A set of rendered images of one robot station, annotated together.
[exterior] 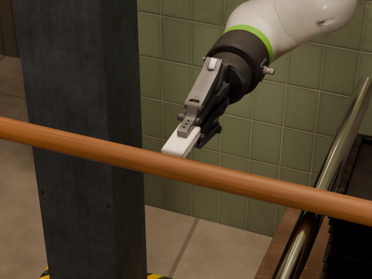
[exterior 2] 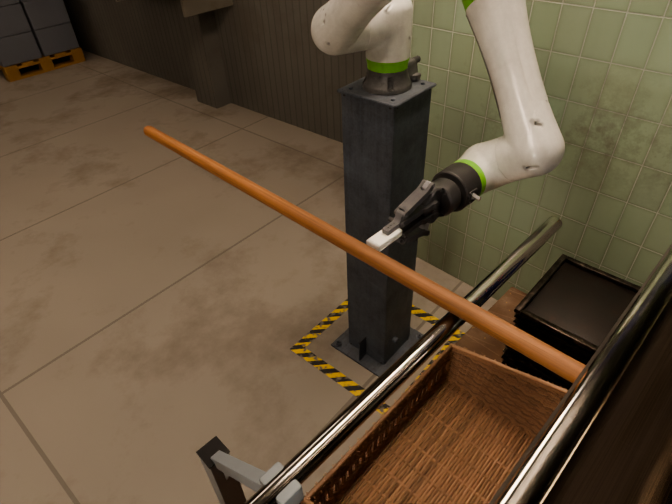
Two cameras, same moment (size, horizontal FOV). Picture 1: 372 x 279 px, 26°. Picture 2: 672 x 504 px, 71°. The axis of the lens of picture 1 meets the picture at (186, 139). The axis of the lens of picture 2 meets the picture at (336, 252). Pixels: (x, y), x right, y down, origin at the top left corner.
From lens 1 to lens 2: 31 cm
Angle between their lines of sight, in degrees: 20
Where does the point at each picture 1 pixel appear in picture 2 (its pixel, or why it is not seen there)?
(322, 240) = not seen: hidden behind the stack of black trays
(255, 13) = (480, 152)
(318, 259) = not seen: hidden behind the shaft
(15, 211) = not seen: hidden behind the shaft
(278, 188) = (432, 290)
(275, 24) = (492, 163)
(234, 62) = (448, 186)
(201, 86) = (411, 200)
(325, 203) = (463, 311)
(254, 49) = (468, 179)
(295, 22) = (507, 164)
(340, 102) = (575, 226)
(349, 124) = (522, 251)
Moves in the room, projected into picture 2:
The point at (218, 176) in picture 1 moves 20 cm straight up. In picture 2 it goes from (394, 270) to (399, 164)
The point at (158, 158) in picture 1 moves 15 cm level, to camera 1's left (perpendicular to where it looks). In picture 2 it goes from (358, 246) to (284, 228)
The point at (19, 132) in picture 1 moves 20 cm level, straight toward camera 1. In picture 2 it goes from (282, 208) to (254, 274)
